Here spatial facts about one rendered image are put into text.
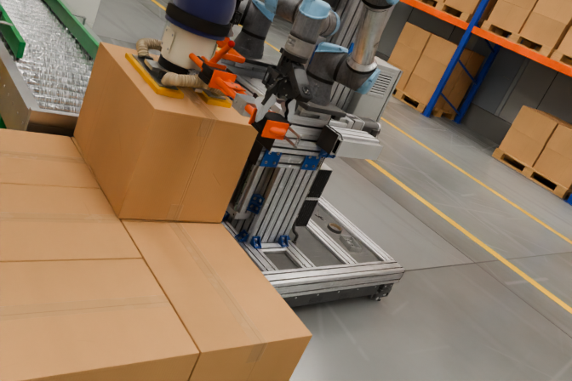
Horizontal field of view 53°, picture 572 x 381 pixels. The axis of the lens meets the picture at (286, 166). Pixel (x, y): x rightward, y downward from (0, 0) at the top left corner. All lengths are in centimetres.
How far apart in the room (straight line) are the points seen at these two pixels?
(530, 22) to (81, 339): 852
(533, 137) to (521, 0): 208
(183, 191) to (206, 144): 19
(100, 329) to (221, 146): 75
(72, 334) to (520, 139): 811
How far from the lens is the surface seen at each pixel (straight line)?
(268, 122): 154
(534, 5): 943
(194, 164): 193
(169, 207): 199
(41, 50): 336
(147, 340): 152
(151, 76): 200
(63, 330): 148
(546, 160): 889
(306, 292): 274
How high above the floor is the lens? 152
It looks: 19 degrees down
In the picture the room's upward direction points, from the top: 24 degrees clockwise
